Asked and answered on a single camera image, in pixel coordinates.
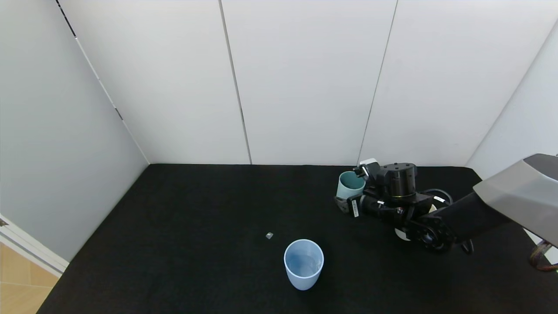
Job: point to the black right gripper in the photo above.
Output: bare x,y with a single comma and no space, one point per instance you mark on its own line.
352,208

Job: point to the teal plastic cup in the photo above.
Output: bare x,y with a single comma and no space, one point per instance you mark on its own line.
348,187

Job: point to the beige plastic cup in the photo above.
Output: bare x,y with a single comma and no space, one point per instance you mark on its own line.
401,234

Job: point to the light blue plastic cup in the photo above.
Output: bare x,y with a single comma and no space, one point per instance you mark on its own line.
304,270

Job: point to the black table cloth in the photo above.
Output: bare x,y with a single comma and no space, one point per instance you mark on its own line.
196,218

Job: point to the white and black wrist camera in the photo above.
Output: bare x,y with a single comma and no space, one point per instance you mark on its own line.
369,162

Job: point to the black wall panel hinge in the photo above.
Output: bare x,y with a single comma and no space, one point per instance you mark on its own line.
65,17
118,114

